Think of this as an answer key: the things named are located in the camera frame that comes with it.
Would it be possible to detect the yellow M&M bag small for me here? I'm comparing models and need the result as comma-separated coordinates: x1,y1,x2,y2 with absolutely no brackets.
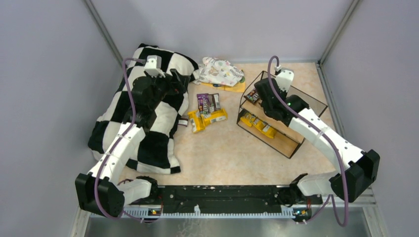
187,110,206,133

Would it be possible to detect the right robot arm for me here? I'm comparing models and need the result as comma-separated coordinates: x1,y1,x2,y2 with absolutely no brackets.
255,78,380,203

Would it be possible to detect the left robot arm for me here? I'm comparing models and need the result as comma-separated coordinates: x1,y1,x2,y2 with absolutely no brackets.
75,69,190,219

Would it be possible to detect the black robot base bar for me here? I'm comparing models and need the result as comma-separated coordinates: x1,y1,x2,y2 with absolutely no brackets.
133,185,323,213

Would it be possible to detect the purple M&M bag on shelf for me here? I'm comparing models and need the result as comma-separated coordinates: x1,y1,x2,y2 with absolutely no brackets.
244,88,259,104

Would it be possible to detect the yellow M&M bags lower shelf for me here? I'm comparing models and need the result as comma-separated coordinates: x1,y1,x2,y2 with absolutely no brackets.
240,112,277,139

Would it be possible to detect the purple M&M bag on table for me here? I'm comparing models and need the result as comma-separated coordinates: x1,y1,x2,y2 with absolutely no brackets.
197,93,209,115

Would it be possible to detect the floral white cloth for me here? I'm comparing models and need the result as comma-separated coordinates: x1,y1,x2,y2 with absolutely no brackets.
194,56,245,87

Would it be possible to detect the brown M&M bag on table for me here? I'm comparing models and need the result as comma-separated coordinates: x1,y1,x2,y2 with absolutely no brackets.
208,93,221,113

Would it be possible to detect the yellow cloth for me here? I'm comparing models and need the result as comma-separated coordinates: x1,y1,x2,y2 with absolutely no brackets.
201,81,246,93

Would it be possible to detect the yellow M&M bag on table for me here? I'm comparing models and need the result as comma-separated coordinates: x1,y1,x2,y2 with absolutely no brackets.
201,108,228,127

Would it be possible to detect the black white checkered pillow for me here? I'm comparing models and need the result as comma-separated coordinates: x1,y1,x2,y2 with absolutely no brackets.
87,43,198,174

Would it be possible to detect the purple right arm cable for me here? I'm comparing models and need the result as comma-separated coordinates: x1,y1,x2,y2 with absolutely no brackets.
267,55,350,227

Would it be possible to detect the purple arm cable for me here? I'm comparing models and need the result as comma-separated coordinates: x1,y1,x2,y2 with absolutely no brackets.
94,58,158,224
267,55,350,227

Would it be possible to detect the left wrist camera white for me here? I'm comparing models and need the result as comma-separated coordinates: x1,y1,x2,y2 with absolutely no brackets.
144,55,165,78

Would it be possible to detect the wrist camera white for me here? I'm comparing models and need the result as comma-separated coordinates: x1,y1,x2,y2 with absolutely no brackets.
275,65,294,99
144,55,165,78

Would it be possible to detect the black wire wooden shelf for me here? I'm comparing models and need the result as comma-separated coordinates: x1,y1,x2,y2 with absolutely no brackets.
237,86,328,159

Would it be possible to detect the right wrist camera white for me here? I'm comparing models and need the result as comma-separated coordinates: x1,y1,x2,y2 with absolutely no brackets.
275,65,294,99

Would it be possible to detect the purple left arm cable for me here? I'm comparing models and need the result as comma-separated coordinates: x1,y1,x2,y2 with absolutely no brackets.
94,58,158,224

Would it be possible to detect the white toothed rail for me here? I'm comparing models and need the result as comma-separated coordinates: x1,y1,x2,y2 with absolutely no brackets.
122,206,295,219

